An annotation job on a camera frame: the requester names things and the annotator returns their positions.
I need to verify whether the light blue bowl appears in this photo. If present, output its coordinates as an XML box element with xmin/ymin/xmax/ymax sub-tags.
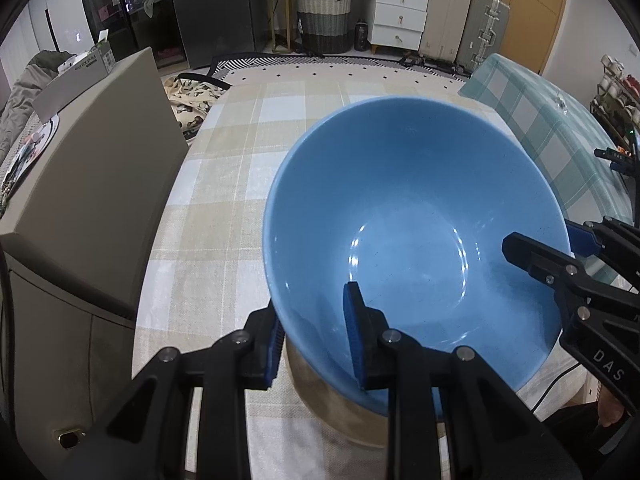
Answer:
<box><xmin>262</xmin><ymin>96</ymin><xmax>574</xmax><ymax>418</ymax></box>

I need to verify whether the woven laundry basket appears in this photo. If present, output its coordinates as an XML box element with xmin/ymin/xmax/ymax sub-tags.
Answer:
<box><xmin>295</xmin><ymin>0</ymin><xmax>352</xmax><ymax>55</ymax></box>

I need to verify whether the wooden door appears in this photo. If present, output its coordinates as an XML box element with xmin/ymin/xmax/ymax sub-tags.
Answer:
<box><xmin>500</xmin><ymin>0</ymin><xmax>571</xmax><ymax>75</ymax></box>

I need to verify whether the grey down jacket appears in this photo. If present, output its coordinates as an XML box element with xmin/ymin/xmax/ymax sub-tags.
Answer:
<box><xmin>0</xmin><ymin>50</ymin><xmax>71</xmax><ymax>161</ymax></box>

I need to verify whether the black glass cabinet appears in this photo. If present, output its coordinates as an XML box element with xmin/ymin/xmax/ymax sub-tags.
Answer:
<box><xmin>77</xmin><ymin>0</ymin><xmax>173</xmax><ymax>71</ymax></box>

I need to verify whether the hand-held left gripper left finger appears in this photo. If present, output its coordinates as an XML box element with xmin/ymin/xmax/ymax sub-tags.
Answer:
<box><xmin>60</xmin><ymin>305</ymin><xmax>288</xmax><ymax>480</ymax></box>

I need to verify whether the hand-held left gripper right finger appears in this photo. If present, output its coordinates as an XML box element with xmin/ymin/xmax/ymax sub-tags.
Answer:
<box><xmin>342</xmin><ymin>281</ymin><xmax>586</xmax><ymax>480</ymax></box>

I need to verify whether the grey cardboard box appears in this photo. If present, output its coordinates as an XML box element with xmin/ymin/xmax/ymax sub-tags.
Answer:
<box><xmin>32</xmin><ymin>42</ymin><xmax>117</xmax><ymax>123</ymax></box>

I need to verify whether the beige checked tablecloth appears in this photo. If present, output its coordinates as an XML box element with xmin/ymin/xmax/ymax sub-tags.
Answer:
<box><xmin>135</xmin><ymin>80</ymin><xmax>591</xmax><ymax>480</ymax></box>

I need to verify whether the teal checked tablecloth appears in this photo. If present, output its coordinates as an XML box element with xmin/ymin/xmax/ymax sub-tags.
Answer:
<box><xmin>457</xmin><ymin>52</ymin><xmax>640</xmax><ymax>286</ymax></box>

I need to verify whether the patterned tote bag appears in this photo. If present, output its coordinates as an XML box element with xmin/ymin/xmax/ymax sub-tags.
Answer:
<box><xmin>165</xmin><ymin>72</ymin><xmax>236</xmax><ymax>146</ymax></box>

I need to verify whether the beige suitcase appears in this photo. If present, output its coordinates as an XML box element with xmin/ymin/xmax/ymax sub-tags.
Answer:
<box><xmin>419</xmin><ymin>0</ymin><xmax>473</xmax><ymax>63</ymax></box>

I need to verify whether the dark grey refrigerator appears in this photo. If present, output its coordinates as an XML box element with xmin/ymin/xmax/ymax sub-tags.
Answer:
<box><xmin>167</xmin><ymin>0</ymin><xmax>256</xmax><ymax>70</ymax></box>

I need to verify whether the person's dark clothing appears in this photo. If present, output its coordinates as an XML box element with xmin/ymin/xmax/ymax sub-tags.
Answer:
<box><xmin>542</xmin><ymin>402</ymin><xmax>640</xmax><ymax>480</ymax></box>

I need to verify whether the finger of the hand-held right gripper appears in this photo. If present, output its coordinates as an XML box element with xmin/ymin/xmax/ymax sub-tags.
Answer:
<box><xmin>566</xmin><ymin>215</ymin><xmax>640</xmax><ymax>295</ymax></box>
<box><xmin>501</xmin><ymin>231</ymin><xmax>601</xmax><ymax>324</ymax></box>

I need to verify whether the white dressing table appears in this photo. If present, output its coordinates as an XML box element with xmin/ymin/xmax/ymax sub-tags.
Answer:
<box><xmin>257</xmin><ymin>0</ymin><xmax>431</xmax><ymax>53</ymax></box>

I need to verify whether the white wardrobe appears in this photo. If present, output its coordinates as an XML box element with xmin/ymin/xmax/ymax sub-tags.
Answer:
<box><xmin>0</xmin><ymin>0</ymin><xmax>88</xmax><ymax>91</ymax></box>

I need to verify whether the shoe rack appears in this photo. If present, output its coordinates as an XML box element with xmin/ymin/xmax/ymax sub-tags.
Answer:
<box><xmin>590</xmin><ymin>52</ymin><xmax>640</xmax><ymax>136</ymax></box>

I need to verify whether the round printed mat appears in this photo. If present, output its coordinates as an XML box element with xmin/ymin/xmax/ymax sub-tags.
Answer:
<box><xmin>0</xmin><ymin>115</ymin><xmax>61</xmax><ymax>211</ymax></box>

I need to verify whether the silver suitcase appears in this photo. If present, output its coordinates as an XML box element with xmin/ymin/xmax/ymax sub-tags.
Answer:
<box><xmin>457</xmin><ymin>0</ymin><xmax>511</xmax><ymax>73</ymax></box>

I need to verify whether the person's right hand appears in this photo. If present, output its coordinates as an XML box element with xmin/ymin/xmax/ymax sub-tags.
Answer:
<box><xmin>595</xmin><ymin>382</ymin><xmax>632</xmax><ymax>428</ymax></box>

